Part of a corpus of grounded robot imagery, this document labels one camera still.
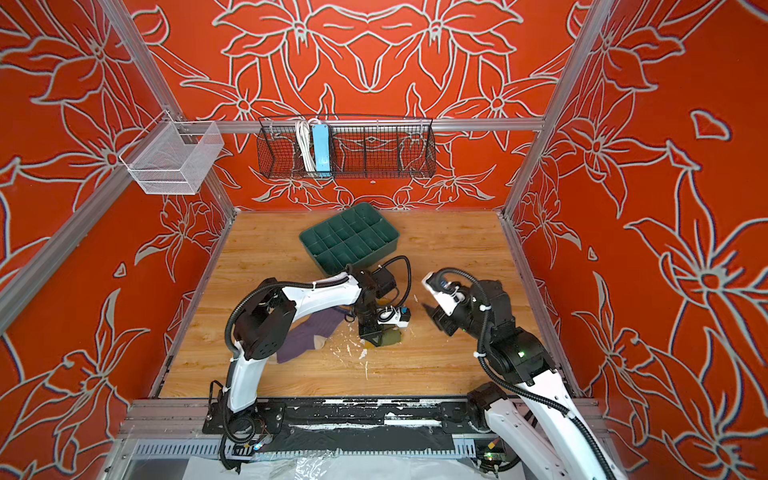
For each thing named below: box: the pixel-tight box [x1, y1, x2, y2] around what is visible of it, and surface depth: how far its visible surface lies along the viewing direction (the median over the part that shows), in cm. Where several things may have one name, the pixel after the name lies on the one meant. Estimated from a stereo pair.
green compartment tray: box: [299, 202, 400, 276], surface depth 106 cm
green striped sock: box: [378, 325, 402, 347], surface depth 86 cm
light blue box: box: [312, 124, 331, 177], surface depth 91 cm
